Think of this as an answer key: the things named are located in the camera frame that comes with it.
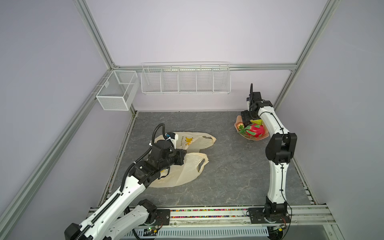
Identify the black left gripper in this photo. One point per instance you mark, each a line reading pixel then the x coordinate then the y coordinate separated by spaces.
pixel 180 153

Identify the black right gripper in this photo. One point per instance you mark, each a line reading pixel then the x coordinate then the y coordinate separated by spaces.
pixel 245 116

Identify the banana print plastic bag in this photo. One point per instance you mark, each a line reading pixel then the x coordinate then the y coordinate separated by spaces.
pixel 194 160

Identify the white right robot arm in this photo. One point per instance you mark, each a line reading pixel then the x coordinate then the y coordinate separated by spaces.
pixel 279 151

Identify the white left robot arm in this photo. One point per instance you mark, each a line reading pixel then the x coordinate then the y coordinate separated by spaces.
pixel 120 198

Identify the green chayote pear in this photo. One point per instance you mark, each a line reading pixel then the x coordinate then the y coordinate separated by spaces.
pixel 257 122

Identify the peach wavy fruit plate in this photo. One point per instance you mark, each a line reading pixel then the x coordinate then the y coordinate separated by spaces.
pixel 239 120

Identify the red green dragon fruit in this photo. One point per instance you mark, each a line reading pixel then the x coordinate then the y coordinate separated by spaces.
pixel 251 131

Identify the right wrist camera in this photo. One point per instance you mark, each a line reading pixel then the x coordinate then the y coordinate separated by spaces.
pixel 253 96

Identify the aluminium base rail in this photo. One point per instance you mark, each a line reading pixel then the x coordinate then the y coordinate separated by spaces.
pixel 211 222

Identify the long white wire basket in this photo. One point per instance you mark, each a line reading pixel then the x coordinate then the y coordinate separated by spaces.
pixel 164 78

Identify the small white wire basket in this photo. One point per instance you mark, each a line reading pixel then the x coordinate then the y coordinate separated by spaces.
pixel 119 90

